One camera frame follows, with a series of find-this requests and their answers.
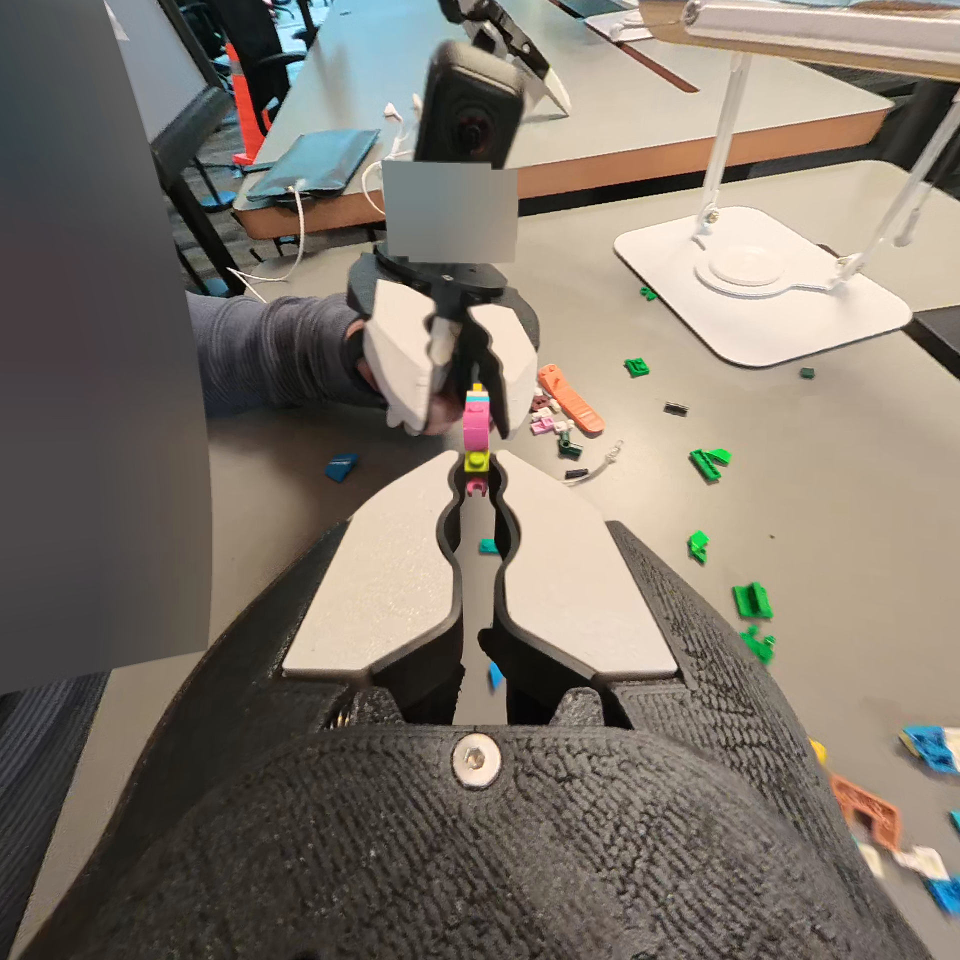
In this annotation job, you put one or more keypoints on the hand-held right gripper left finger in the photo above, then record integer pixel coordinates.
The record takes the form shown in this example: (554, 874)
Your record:
(382, 592)

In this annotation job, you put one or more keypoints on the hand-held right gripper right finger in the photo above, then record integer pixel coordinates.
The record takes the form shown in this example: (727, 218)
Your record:
(577, 592)

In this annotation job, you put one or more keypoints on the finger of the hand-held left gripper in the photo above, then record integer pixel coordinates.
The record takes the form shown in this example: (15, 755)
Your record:
(506, 360)
(405, 360)

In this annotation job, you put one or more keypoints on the pink and teal lego assembly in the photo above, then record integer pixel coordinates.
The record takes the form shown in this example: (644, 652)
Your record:
(476, 431)

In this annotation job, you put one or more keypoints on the person's left forearm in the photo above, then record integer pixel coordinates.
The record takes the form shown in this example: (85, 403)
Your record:
(270, 352)

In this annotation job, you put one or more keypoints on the small pink lego piece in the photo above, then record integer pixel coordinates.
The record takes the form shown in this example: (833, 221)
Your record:
(541, 428)

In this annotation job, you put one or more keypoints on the small blue lego piece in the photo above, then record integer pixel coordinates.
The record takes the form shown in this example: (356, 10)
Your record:
(495, 675)

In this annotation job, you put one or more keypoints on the transparent curved lego piece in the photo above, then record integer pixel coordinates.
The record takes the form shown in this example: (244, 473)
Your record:
(592, 472)

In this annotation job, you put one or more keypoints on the large blue lego slope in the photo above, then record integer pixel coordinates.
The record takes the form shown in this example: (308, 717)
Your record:
(341, 466)

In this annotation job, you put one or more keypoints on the green lego plate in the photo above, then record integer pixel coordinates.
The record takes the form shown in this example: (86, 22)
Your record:
(705, 465)

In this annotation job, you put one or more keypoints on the yellow lego piece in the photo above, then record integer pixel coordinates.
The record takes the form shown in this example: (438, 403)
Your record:
(817, 750)

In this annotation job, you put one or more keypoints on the orange brown lego arch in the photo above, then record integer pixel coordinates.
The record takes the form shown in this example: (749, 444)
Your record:
(855, 799)

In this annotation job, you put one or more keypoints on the blue and white lego piece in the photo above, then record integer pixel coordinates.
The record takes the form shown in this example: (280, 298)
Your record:
(934, 746)

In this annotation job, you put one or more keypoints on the person's left hand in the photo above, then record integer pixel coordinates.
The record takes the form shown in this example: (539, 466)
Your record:
(356, 360)

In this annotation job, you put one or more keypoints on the black and white tool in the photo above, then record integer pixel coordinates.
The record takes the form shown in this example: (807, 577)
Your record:
(517, 45)

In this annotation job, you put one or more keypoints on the orange brick separator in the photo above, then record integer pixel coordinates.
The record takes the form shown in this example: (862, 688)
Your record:
(574, 401)

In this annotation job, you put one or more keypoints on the grey table with wooden edge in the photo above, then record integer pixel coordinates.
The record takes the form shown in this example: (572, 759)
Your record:
(600, 127)

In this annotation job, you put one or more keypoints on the dark teal pouch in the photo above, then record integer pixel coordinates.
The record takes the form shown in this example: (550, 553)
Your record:
(315, 165)

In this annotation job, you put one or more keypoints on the black office chair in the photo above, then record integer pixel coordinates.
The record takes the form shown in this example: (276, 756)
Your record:
(259, 45)

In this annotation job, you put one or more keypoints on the orange traffic cone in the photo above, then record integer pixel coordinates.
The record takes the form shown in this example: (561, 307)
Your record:
(244, 105)

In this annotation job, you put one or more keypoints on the white lamp stand base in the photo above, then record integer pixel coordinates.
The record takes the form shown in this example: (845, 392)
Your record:
(750, 315)

